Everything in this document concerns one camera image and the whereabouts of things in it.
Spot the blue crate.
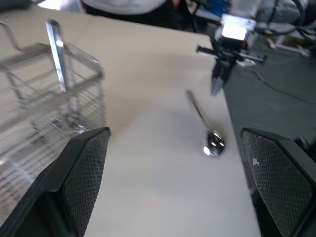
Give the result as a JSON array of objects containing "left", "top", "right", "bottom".
[{"left": 196, "top": 0, "right": 232, "bottom": 19}]

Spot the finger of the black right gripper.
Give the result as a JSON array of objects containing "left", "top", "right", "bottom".
[
  {"left": 222, "top": 61, "right": 234, "bottom": 88},
  {"left": 210, "top": 60, "right": 226, "bottom": 97}
]

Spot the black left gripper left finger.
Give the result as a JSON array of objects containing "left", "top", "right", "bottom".
[{"left": 0, "top": 126, "right": 111, "bottom": 237}]

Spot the silver wire basket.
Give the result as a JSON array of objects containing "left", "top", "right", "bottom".
[{"left": 0, "top": 21, "right": 108, "bottom": 223}]

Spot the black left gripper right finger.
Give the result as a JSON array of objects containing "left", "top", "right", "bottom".
[{"left": 240, "top": 127, "right": 316, "bottom": 237}]

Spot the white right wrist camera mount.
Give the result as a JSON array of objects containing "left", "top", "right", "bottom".
[{"left": 214, "top": 13, "right": 257, "bottom": 42}]

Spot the metal spoon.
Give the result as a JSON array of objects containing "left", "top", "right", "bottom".
[{"left": 185, "top": 89, "right": 226, "bottom": 158}]

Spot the flat metal utensil handle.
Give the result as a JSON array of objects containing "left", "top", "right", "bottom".
[{"left": 45, "top": 19, "right": 68, "bottom": 93}]

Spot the white stand frame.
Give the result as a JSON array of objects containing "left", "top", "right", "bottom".
[{"left": 265, "top": 31, "right": 313, "bottom": 58}]

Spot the thin cable on floor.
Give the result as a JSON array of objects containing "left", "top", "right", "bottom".
[{"left": 236, "top": 64, "right": 316, "bottom": 104}]

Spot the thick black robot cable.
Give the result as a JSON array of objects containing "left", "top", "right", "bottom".
[{"left": 291, "top": 0, "right": 316, "bottom": 41}]

